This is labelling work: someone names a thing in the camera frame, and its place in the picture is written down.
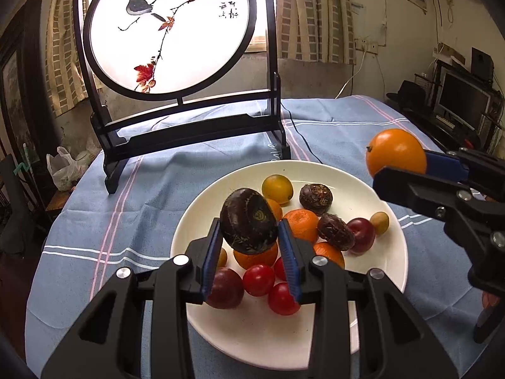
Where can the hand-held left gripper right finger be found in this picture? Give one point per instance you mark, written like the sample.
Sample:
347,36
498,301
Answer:
290,260

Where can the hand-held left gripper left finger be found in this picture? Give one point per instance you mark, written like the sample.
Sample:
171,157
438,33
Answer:
211,256

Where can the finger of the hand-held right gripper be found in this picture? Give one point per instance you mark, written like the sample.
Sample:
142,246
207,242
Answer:
418,191
446,164

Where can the tan longan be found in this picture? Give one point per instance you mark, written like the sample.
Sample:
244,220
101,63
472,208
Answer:
380,222
222,256

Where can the dark red plum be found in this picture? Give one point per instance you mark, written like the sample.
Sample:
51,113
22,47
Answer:
362,235
225,288

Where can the bumpy mandarin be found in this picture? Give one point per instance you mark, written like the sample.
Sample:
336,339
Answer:
300,225

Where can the round orange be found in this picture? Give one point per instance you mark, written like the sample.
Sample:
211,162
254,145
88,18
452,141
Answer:
329,254
275,209

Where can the large smooth orange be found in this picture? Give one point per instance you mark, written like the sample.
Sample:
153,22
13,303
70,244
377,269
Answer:
395,154

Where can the smooth dark passion fruit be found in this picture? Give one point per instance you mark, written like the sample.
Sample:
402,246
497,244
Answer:
248,221

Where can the wrinkled dark passion fruit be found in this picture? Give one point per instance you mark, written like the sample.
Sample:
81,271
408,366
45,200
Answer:
315,199
335,231

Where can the yellow orange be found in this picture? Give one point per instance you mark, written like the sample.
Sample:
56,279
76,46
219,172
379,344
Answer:
277,187

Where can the white oval plate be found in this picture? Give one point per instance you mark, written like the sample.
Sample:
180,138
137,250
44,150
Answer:
252,335

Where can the person's right hand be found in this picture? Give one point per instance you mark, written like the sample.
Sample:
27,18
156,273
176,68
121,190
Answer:
490,300

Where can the red cherry tomato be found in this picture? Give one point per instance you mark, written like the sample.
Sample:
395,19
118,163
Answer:
280,269

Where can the small mandarin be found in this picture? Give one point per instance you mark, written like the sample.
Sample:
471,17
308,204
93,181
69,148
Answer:
252,261

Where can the computer monitor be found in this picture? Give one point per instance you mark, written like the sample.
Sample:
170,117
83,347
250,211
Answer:
461,100

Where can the black hat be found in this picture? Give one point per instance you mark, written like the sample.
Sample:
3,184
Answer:
408,91

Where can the blue striped tablecloth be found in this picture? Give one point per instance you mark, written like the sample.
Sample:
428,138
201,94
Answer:
138,205

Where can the black speaker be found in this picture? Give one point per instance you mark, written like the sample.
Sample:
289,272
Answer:
482,65

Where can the cardboard box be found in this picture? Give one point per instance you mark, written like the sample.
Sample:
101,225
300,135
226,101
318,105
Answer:
449,52

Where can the white plastic bag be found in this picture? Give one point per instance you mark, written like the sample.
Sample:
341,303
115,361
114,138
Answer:
65,169

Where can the round painted table screen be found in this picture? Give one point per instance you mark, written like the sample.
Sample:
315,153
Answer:
173,35

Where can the white wall outlet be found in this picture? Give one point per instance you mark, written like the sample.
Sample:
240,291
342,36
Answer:
366,44

